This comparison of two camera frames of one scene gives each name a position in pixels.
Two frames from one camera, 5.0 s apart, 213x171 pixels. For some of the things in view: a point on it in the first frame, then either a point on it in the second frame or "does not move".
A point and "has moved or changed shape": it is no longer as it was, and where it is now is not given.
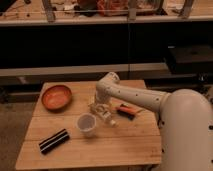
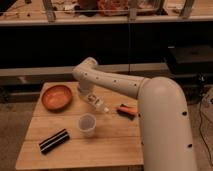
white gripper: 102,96 -> 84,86
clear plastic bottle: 103,111 has moved or changed shape
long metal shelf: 17,13 does not move
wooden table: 69,129 does not move
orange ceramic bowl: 56,97 does not move
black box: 190,58 does not move
